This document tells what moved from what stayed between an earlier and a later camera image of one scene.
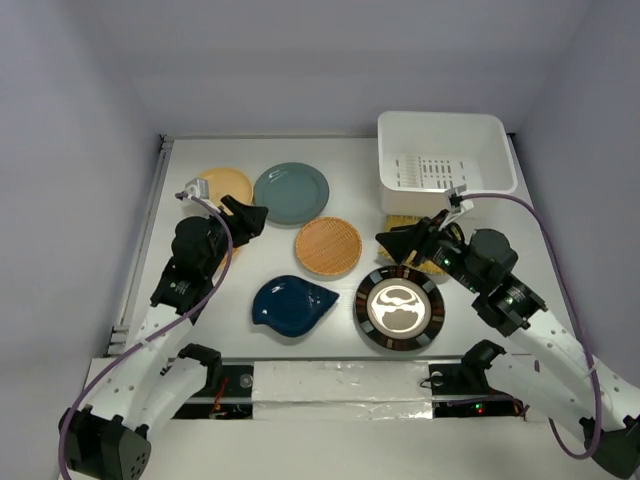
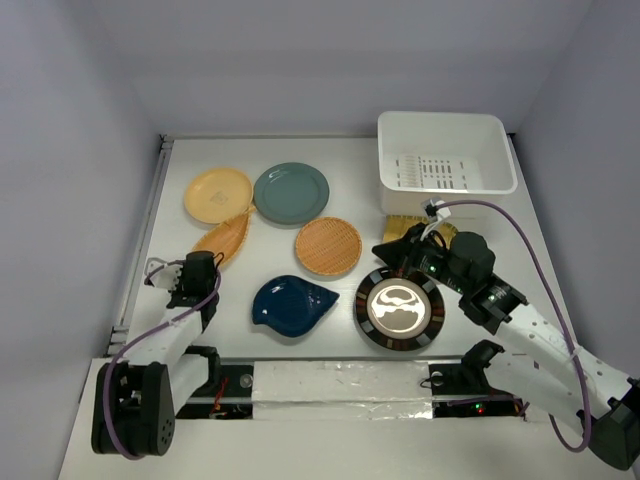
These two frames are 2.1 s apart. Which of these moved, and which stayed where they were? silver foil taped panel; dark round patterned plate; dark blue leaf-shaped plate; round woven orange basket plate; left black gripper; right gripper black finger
Moved: right gripper black finger; left black gripper
Stayed: dark round patterned plate; dark blue leaf-shaped plate; round woven orange basket plate; silver foil taped panel
